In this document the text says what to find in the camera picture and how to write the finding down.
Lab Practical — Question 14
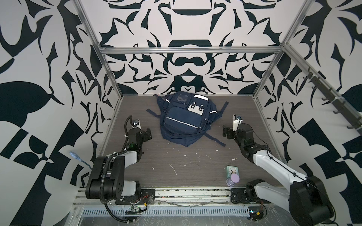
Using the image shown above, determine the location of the small green square clock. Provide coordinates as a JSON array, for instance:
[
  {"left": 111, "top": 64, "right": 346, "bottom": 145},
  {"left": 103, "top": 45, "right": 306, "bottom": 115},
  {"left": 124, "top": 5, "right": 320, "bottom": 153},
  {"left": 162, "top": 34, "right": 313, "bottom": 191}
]
[{"left": 225, "top": 166, "right": 239, "bottom": 178}]

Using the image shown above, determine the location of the small green circuit board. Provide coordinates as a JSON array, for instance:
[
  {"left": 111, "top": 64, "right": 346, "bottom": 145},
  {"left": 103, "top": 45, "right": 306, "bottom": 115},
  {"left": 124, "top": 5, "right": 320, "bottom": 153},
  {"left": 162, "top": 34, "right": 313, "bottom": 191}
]
[{"left": 248, "top": 205, "right": 267, "bottom": 221}]

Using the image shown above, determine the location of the purple cylindrical container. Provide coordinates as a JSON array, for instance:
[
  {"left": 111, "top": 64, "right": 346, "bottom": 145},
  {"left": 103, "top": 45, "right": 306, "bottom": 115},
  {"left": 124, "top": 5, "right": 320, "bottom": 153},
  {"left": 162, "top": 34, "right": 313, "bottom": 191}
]
[{"left": 226, "top": 172, "right": 240, "bottom": 187}]

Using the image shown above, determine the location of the black wall hook rack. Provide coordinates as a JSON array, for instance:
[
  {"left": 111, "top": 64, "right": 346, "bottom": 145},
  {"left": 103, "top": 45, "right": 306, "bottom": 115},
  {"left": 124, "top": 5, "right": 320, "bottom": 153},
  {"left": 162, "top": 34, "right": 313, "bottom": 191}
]
[{"left": 304, "top": 67, "right": 362, "bottom": 135}]

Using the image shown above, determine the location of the left black corrugated cable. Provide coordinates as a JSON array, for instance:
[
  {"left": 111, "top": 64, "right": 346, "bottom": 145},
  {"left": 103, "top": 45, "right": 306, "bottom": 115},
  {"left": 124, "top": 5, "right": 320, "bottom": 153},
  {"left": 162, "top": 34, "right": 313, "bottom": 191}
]
[{"left": 104, "top": 203, "right": 142, "bottom": 223}]

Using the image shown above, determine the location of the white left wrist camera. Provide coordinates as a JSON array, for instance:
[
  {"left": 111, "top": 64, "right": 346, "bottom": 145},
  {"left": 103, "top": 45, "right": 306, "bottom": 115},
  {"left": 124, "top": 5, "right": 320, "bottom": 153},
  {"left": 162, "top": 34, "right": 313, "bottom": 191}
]
[{"left": 132, "top": 119, "right": 141, "bottom": 130}]

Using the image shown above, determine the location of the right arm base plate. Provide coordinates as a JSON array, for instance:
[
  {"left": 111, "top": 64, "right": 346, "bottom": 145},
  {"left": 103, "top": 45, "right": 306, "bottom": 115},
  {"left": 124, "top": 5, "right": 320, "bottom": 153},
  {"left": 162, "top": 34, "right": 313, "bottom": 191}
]
[{"left": 230, "top": 187, "right": 270, "bottom": 204}]

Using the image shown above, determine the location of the navy blue school backpack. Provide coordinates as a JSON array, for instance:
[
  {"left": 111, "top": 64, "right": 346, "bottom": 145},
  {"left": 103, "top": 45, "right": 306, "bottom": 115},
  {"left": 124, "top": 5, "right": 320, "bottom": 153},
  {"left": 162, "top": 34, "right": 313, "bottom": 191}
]
[{"left": 147, "top": 91, "right": 229, "bottom": 147}]

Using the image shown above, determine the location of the aluminium frame rail base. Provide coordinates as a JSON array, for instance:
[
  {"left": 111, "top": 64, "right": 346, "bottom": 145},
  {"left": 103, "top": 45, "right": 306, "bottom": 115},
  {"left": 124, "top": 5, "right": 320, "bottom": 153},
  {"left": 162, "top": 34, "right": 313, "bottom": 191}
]
[{"left": 63, "top": 186, "right": 323, "bottom": 226}]

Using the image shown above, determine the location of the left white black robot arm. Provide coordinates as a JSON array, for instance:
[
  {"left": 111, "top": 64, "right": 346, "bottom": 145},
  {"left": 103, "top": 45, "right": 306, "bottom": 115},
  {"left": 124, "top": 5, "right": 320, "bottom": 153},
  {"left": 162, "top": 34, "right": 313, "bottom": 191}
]
[{"left": 85, "top": 127, "right": 152, "bottom": 204}]

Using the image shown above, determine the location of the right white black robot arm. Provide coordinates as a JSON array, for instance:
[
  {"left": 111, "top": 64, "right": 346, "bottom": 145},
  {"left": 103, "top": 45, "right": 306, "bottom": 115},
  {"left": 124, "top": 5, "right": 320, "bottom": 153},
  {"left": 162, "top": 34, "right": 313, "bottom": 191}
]
[{"left": 222, "top": 123, "right": 336, "bottom": 226}]

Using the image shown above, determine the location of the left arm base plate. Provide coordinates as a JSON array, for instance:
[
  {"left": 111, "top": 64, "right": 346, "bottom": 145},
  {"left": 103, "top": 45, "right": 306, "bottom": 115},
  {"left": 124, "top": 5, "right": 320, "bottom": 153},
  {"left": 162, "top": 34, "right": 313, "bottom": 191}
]
[{"left": 115, "top": 189, "right": 156, "bottom": 205}]

